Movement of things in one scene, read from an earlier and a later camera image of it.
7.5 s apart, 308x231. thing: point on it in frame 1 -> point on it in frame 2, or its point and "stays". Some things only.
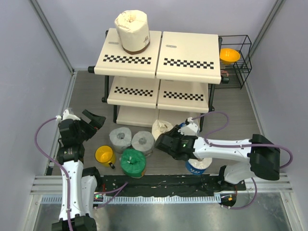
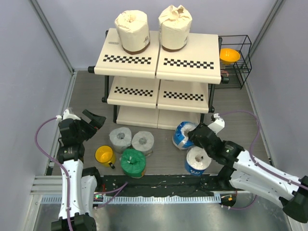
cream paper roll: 159,127 -> 174,23
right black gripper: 174,132 -> 193,136
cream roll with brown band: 133,27 stays
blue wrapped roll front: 197,167 stays
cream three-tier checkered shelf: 174,80 stays
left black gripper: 95,125 stays
